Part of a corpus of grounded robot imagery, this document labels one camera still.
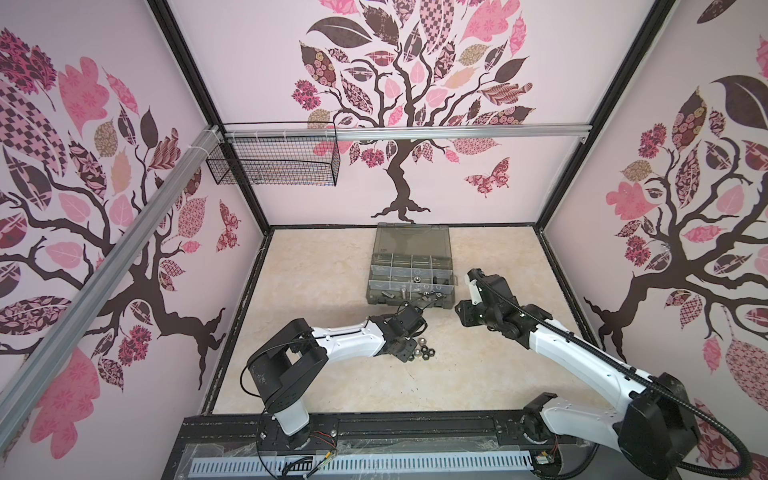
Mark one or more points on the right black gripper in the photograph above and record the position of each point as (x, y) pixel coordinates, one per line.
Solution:
(464, 312)

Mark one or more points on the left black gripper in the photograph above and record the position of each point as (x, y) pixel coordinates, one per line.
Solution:
(405, 355)

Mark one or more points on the silver wing nut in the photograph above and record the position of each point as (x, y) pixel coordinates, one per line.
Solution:
(432, 296)

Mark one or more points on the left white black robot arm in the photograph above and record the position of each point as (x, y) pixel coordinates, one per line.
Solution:
(283, 369)

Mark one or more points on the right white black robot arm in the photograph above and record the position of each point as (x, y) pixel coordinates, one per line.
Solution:
(647, 419)

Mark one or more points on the grey plastic compartment organizer box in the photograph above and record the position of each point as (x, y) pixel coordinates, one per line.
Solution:
(401, 251)

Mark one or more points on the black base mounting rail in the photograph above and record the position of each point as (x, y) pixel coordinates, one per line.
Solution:
(504, 427)

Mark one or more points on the white slotted cable duct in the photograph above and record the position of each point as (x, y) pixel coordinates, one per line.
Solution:
(357, 465)

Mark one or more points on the black wire mesh basket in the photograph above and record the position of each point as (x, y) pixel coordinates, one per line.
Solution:
(288, 153)

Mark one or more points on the aluminium rail on back wall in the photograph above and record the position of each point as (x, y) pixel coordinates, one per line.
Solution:
(415, 133)

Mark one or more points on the aluminium rail on wall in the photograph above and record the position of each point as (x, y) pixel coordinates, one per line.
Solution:
(23, 391)
(415, 133)

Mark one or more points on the aluminium rail on left wall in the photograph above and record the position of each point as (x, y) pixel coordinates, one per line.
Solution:
(23, 391)

